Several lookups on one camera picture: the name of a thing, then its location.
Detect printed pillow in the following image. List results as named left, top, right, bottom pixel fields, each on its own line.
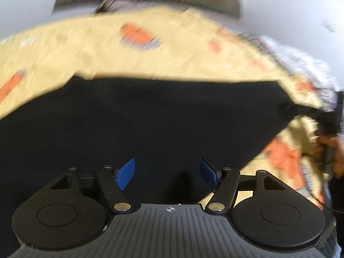
left=95, top=0, right=189, bottom=13

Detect black pants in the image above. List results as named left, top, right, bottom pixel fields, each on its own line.
left=0, top=76, right=327, bottom=248

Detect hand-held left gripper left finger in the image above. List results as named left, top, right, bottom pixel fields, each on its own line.
left=51, top=158, right=135, bottom=213

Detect yellow printed bed sheet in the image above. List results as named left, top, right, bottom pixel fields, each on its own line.
left=0, top=7, right=339, bottom=213

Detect white wall socket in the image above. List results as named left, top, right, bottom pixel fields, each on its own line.
left=322, top=19, right=337, bottom=33

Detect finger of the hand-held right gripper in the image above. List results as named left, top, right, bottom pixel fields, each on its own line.
left=315, top=110, right=342, bottom=137

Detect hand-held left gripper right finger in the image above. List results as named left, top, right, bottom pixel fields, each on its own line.
left=198, top=159, right=283, bottom=213

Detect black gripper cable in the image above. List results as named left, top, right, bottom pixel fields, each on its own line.
left=305, top=185, right=334, bottom=211

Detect person's right hand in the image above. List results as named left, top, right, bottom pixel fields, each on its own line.
left=316, top=134, right=344, bottom=168

